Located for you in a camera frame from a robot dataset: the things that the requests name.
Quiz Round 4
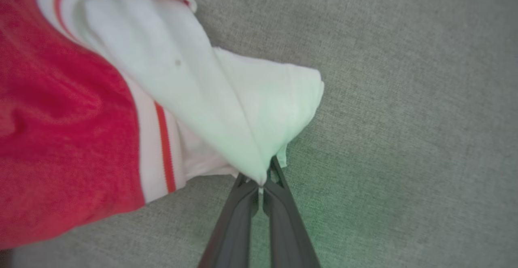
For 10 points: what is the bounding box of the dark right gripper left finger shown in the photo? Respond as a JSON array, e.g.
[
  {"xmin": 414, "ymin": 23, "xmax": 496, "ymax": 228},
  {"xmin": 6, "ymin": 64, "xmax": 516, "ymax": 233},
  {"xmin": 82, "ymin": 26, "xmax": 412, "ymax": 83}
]
[{"xmin": 197, "ymin": 173, "xmax": 260, "ymax": 268}]

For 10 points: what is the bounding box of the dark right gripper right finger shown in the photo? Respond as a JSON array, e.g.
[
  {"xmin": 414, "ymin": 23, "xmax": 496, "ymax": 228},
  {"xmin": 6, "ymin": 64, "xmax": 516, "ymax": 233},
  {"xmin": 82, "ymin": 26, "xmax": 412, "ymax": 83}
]
[{"xmin": 262, "ymin": 156, "xmax": 323, "ymax": 268}]

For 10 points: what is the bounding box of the red and white basketball jersey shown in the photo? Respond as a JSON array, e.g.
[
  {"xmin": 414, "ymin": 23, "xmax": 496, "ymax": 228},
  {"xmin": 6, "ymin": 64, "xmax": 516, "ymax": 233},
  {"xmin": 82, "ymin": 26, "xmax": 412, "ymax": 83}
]
[{"xmin": 0, "ymin": 0, "xmax": 325, "ymax": 251}]

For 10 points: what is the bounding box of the grey fabric sofa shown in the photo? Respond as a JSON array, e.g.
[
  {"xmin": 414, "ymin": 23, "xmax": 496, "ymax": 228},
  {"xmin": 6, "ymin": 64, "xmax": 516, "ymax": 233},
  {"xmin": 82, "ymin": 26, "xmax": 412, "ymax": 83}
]
[{"xmin": 0, "ymin": 0, "xmax": 518, "ymax": 268}]

